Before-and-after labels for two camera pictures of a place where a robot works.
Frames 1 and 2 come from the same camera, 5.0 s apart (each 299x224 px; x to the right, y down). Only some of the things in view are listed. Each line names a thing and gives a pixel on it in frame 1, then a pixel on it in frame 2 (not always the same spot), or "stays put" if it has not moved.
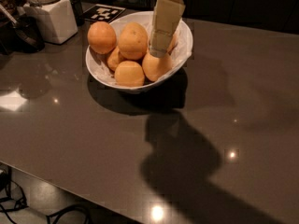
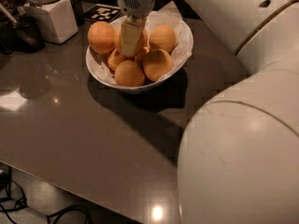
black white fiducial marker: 103,13 stays put
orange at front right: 156,66 stays put
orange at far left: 102,37 stays put
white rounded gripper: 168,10 → 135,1
